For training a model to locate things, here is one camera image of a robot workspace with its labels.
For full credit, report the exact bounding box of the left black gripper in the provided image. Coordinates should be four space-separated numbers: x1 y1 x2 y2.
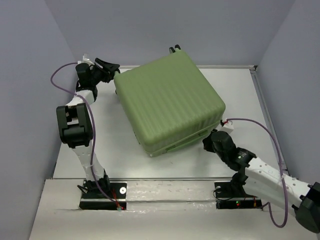
89 58 119 86

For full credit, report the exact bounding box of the green hard-shell suitcase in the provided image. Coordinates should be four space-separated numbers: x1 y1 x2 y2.
114 45 226 157

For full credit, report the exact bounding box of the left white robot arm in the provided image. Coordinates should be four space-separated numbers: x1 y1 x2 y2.
53 56 120 199

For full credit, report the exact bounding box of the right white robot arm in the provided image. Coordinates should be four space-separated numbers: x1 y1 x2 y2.
202 130 320 234

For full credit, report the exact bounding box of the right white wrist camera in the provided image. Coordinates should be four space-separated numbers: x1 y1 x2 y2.
219 119 234 135

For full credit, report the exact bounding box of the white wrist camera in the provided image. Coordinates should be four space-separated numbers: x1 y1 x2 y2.
219 119 234 135
77 53 94 66

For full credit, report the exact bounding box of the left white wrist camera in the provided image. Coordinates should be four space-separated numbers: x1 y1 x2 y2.
77 53 94 66

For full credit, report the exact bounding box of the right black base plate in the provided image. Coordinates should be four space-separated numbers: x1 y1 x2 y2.
212 181 263 210

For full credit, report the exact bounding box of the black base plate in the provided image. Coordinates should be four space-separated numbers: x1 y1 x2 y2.
77 181 128 211
212 181 263 210

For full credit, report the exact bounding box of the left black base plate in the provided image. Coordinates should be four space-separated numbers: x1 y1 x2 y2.
77 181 128 211

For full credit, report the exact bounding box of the aluminium rail across table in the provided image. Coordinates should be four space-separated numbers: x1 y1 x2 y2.
51 176 236 182

